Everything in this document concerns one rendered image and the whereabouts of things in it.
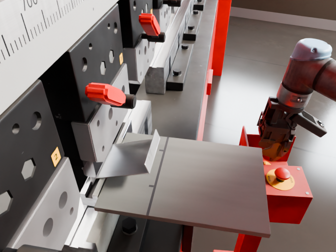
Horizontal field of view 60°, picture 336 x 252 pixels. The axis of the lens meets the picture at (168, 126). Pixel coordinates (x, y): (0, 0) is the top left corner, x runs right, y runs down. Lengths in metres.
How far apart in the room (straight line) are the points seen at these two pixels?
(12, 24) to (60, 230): 0.19
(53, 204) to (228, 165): 0.33
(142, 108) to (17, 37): 0.50
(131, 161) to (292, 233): 1.32
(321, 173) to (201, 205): 1.65
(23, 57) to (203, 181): 0.35
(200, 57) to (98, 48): 0.83
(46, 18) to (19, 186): 0.13
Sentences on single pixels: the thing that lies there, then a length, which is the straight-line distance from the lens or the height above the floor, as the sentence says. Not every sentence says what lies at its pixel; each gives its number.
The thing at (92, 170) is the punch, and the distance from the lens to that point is 0.47.
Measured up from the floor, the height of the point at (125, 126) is 1.00.
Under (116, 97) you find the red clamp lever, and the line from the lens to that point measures 0.30.
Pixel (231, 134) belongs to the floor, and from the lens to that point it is 2.15.
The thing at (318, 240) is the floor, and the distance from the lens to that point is 1.75.
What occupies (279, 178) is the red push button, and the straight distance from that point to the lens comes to 0.81.
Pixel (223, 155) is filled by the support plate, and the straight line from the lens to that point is 0.54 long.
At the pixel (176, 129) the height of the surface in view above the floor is 0.87.
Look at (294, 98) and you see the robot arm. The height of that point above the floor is 0.99.
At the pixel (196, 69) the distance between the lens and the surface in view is 1.07.
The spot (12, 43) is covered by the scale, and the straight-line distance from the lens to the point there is 0.23.
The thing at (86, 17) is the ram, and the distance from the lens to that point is 0.33.
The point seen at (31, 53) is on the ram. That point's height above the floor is 1.28.
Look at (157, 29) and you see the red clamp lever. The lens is 0.48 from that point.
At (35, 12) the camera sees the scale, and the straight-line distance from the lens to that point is 0.25.
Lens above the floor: 1.38
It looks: 39 degrees down
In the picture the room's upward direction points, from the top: straight up
